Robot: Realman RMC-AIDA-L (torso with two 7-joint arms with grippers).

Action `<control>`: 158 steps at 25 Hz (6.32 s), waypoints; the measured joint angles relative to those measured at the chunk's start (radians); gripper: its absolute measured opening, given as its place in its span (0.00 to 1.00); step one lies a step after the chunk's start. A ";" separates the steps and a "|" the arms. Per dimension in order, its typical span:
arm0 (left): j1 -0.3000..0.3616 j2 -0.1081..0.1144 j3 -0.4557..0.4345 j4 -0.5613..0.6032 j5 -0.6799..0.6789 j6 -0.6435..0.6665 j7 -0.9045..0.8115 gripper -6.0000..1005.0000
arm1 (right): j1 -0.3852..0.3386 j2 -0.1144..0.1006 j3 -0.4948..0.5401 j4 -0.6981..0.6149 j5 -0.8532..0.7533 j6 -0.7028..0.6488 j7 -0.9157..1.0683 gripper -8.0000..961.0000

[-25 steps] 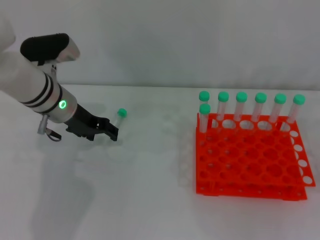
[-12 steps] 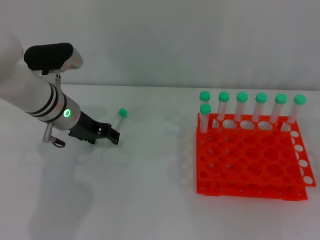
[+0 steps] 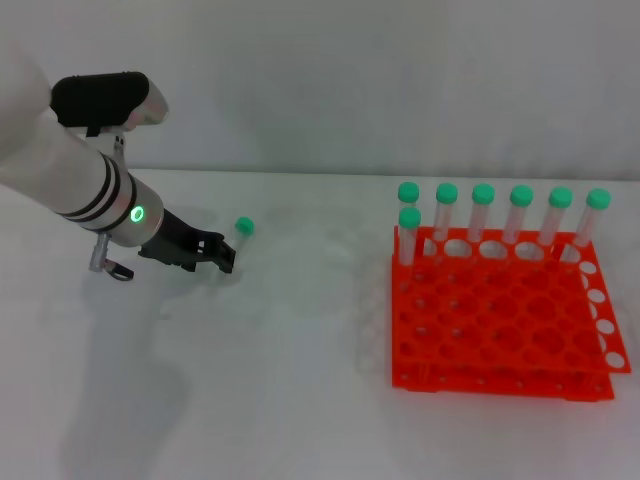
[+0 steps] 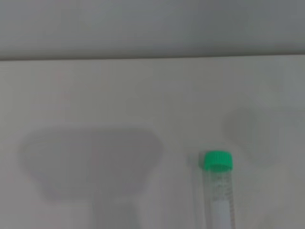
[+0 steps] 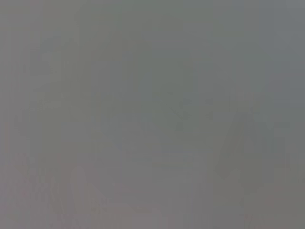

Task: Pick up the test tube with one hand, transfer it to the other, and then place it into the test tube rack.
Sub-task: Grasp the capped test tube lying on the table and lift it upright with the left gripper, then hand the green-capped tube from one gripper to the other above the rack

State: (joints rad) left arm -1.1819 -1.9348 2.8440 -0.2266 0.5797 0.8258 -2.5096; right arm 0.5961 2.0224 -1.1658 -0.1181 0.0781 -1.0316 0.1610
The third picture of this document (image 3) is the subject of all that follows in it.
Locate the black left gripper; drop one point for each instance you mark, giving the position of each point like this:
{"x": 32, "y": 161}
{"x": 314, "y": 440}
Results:
{"x": 175, "y": 245}

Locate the green capped test tube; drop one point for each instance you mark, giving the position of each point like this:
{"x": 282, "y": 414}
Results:
{"x": 483, "y": 193}
{"x": 446, "y": 193}
{"x": 244, "y": 225}
{"x": 410, "y": 217}
{"x": 521, "y": 195}
{"x": 409, "y": 192}
{"x": 598, "y": 198}
{"x": 560, "y": 197}

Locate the orange plastic test tube rack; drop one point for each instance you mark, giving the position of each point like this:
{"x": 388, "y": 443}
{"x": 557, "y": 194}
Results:
{"x": 500, "y": 350}

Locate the metal left wrist plug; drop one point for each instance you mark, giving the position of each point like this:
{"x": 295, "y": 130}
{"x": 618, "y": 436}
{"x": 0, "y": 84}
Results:
{"x": 99, "y": 252}

